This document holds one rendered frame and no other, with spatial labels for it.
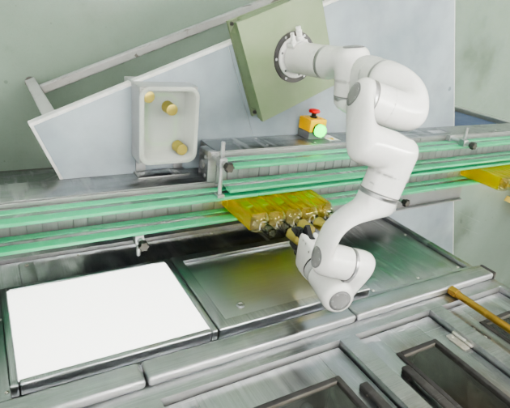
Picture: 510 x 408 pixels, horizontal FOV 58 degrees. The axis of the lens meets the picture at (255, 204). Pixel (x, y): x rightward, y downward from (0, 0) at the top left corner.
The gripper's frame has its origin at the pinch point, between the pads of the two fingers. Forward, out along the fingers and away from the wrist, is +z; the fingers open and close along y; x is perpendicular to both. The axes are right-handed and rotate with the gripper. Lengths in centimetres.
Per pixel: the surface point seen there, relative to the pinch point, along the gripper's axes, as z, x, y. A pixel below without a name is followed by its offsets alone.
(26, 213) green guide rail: 10, 69, 4
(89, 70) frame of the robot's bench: 87, 58, 27
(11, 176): 83, 88, -15
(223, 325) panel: -18.9, 23.5, -11.9
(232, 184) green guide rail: 24.3, 13.6, 6.1
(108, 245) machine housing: 27, 50, -15
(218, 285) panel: -1.9, 21.3, -12.5
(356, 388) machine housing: -37.8, -2.9, -16.8
